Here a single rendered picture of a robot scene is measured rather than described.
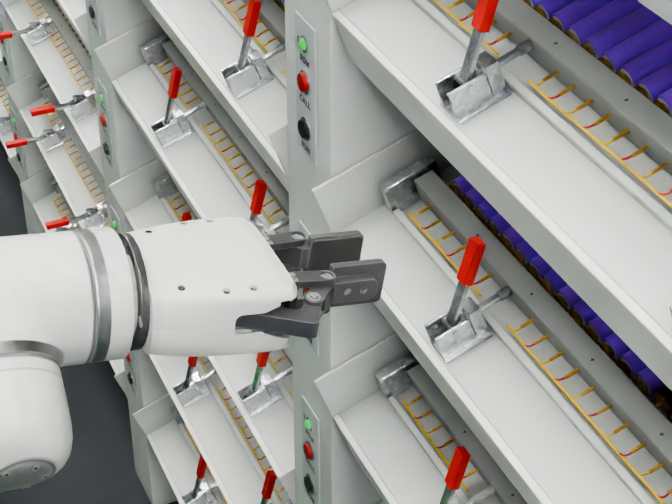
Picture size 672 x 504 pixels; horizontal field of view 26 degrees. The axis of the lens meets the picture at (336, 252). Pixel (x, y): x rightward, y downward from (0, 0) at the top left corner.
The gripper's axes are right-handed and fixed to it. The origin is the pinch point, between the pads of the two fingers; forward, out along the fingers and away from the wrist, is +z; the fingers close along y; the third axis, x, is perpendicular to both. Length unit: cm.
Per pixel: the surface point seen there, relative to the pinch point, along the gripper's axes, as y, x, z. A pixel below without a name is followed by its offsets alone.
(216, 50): -52, -8, 10
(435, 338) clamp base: 0.8, -6.5, 8.0
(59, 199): -154, -86, 25
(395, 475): -8.1, -27.7, 13.1
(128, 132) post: -88, -36, 14
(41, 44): -140, -48, 16
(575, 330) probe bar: 7.1, -2.4, 15.0
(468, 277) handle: 0.5, -1.6, 9.9
